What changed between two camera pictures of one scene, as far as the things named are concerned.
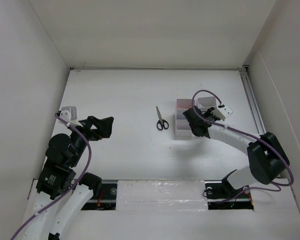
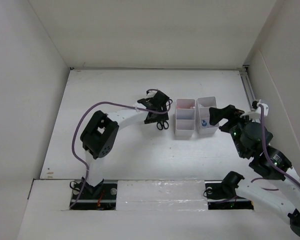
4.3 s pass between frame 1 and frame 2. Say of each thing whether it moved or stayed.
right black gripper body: moved
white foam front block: stayed
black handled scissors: stayed
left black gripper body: moved
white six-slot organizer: stayed
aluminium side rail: stayed
